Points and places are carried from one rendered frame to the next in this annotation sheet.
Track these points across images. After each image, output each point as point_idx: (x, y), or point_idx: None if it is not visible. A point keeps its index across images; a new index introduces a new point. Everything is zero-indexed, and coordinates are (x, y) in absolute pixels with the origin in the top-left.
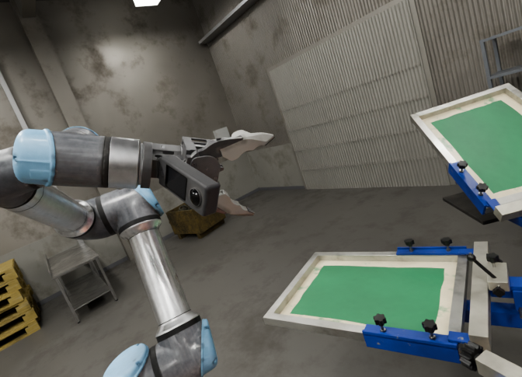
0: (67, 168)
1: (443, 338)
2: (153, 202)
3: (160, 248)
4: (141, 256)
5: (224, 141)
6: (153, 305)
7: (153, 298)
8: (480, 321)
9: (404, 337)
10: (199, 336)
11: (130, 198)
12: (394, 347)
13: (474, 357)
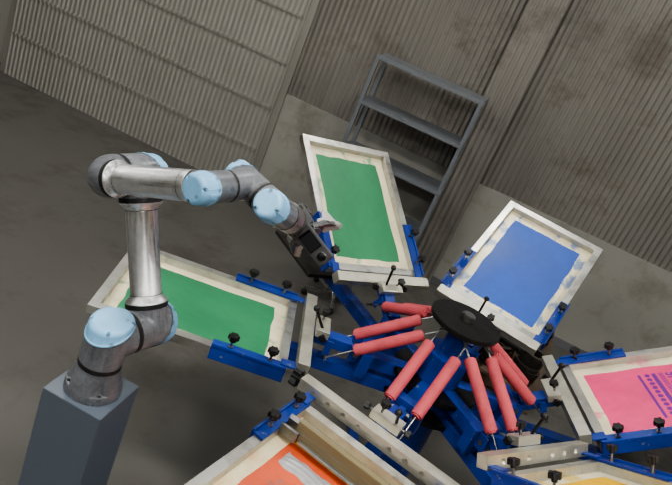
0: (286, 221)
1: (277, 362)
2: None
3: (158, 229)
4: (146, 233)
5: (330, 224)
6: (141, 279)
7: (144, 272)
8: (306, 355)
9: (248, 356)
10: (171, 315)
11: None
12: (234, 362)
13: (299, 377)
